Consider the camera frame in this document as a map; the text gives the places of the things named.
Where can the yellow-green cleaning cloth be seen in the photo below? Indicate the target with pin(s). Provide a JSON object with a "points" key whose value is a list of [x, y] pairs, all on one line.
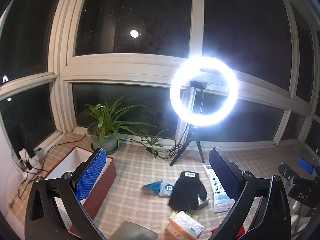
{"points": [[175, 214]]}

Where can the olive green cloth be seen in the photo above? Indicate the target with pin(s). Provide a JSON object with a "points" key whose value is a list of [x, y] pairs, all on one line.
{"points": [[135, 232]]}

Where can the red cloth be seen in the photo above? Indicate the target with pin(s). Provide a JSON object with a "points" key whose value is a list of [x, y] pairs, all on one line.
{"points": [[217, 230]]}

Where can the white power strip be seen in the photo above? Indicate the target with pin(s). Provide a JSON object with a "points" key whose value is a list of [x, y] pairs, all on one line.
{"points": [[37, 158]]}

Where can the white window frame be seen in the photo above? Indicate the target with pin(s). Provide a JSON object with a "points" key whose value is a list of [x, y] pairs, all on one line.
{"points": [[130, 65]]}

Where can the grey wipe packet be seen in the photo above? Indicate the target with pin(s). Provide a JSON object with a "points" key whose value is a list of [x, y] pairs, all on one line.
{"points": [[166, 188]]}

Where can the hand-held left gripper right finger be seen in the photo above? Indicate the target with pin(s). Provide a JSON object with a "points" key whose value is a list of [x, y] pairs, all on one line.
{"points": [[222, 172]]}

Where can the white and blue packet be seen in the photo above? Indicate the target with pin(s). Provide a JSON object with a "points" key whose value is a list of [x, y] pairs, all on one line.
{"points": [[220, 201]]}

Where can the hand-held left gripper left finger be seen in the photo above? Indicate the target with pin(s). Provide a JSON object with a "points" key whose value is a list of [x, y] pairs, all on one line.
{"points": [[91, 172]]}

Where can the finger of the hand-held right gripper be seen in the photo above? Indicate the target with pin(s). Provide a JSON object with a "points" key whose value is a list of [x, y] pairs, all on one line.
{"points": [[305, 165], [287, 171]]}

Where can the white orange tissue pack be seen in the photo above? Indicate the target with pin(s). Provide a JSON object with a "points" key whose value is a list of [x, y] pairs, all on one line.
{"points": [[185, 226]]}

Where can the dark red cardboard box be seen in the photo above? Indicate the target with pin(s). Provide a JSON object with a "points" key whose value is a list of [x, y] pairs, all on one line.
{"points": [[100, 192]]}

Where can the person's right hand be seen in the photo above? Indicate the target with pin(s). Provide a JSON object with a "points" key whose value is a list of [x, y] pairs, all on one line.
{"points": [[301, 218]]}

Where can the small black plug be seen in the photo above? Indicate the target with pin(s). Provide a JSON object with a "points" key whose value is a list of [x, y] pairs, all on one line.
{"points": [[31, 152]]}

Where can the grey-green plant pot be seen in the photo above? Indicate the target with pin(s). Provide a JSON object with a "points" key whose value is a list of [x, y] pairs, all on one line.
{"points": [[107, 142]]}

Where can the small printed packet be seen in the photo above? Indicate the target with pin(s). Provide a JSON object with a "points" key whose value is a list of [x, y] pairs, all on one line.
{"points": [[203, 202]]}

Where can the black knit glove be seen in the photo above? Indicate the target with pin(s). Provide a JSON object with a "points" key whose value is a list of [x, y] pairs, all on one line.
{"points": [[185, 192]]}

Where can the dark pot saucer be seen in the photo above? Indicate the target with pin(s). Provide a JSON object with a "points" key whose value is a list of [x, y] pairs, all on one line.
{"points": [[113, 152]]}

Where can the green spider plant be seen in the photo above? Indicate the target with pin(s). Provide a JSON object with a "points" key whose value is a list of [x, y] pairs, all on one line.
{"points": [[110, 115]]}

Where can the blue folding funnel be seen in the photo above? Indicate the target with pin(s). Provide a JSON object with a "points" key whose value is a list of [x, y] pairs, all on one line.
{"points": [[153, 186]]}

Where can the black phone holder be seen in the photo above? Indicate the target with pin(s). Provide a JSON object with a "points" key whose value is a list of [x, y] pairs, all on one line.
{"points": [[198, 84]]}

